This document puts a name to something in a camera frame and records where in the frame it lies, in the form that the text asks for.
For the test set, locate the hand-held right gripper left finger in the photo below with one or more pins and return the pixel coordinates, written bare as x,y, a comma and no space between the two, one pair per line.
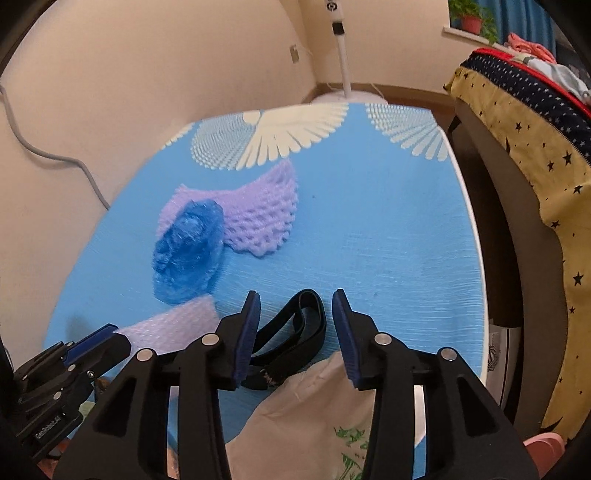
247,332

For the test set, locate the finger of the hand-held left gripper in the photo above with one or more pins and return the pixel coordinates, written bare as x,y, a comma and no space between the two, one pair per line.
94,340

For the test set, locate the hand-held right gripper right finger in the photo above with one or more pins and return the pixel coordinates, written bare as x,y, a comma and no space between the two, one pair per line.
344,332

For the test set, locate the white plastic bag green print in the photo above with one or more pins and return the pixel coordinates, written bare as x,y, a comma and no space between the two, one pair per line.
304,415

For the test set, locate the blue plastic cover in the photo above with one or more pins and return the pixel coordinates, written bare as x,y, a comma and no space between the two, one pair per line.
184,249

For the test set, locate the large purple foam net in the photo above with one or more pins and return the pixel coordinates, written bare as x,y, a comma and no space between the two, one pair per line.
263,207

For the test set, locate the blue patterned table mat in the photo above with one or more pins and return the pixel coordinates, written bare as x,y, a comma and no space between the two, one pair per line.
369,221

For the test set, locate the white patterned bag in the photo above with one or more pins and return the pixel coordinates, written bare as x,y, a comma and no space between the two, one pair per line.
501,350

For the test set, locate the pink slipper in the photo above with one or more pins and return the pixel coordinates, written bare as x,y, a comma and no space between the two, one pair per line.
547,445

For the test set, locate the yellow star bedsheet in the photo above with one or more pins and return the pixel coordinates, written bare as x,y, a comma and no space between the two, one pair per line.
554,175

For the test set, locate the bed with star bedding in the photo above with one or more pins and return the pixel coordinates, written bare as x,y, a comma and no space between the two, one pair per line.
531,87

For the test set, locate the white window sill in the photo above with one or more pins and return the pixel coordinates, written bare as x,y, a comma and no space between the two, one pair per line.
461,33

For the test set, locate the red blanket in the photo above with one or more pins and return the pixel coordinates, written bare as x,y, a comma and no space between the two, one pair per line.
503,53

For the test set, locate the potted green plant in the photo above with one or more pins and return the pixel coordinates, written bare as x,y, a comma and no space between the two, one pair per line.
471,21

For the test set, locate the pink cloth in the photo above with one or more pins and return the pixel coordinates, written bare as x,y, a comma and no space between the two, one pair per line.
531,46

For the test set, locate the blue curtain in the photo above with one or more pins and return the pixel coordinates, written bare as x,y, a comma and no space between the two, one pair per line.
526,23

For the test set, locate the dark bed frame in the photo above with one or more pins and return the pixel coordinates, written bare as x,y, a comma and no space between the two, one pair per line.
503,230

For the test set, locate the white pedestal fan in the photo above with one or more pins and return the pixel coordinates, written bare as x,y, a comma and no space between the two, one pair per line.
342,60

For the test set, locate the wall socket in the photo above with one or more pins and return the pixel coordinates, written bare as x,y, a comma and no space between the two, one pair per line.
294,53

